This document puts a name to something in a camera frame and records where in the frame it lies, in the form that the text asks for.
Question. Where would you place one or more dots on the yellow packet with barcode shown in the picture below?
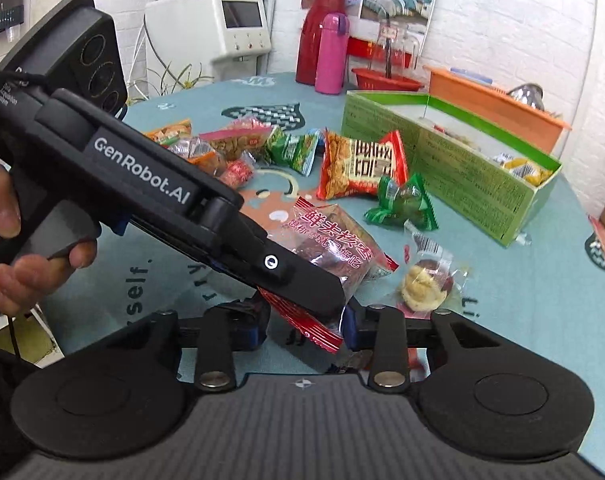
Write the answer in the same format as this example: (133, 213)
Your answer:
(529, 172)

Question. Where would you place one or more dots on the green grassy plant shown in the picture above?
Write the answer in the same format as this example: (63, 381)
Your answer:
(172, 80)

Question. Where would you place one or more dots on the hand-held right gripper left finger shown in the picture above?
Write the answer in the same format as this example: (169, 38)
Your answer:
(255, 330)

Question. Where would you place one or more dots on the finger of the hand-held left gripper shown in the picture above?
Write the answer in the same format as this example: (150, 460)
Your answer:
(317, 300)

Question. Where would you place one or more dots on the green cardboard box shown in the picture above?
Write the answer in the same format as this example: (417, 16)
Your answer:
(457, 185)

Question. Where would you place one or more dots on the small blue snack packet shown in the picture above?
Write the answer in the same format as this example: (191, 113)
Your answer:
(315, 137)

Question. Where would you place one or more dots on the clear date packet red print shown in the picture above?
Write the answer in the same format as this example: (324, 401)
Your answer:
(332, 245)

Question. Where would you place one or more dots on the white machine with screen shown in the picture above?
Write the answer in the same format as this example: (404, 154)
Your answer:
(192, 35)

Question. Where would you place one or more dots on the shiny steel utensil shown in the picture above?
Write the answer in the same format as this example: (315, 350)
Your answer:
(527, 95)

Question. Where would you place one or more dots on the clear pink-striped peanut packet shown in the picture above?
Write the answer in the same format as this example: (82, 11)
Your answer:
(237, 140)

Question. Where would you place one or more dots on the orange packet black characters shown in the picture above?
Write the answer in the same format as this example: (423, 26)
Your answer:
(357, 165)

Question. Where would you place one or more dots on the blue plate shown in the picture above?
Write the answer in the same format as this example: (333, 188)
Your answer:
(470, 76)

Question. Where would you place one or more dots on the green packet white label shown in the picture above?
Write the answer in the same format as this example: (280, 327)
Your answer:
(290, 152)

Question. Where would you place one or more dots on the small green snack packet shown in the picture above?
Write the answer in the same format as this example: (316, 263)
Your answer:
(405, 205)

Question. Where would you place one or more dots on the person's left hand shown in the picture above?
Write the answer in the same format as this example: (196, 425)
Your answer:
(2, 200)

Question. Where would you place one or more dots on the orange green dried fruit packet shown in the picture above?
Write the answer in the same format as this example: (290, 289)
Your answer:
(170, 132)

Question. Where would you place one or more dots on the clear packet orange edges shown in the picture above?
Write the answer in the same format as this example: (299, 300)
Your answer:
(197, 155)

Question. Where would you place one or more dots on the dark clothing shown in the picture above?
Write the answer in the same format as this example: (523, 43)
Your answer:
(2, 400)

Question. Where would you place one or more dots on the orange plastic tub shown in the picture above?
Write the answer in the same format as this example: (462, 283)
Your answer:
(497, 105)

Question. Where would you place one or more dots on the pink thermos bottle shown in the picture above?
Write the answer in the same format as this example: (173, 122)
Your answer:
(331, 55)

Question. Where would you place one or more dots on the red thermos jug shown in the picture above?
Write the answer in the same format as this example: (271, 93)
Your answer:
(312, 40)

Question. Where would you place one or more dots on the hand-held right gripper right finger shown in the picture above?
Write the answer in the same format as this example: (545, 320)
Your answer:
(349, 327)

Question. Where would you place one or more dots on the clear spicy peanut packet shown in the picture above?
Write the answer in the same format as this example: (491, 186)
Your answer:
(237, 170)

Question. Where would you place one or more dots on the red plastic basin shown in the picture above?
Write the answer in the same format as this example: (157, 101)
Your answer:
(387, 82)

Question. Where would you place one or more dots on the glass pitcher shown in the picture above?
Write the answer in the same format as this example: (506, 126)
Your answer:
(405, 50)

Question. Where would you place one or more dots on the clear pastry packet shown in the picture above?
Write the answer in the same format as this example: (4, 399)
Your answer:
(425, 285)

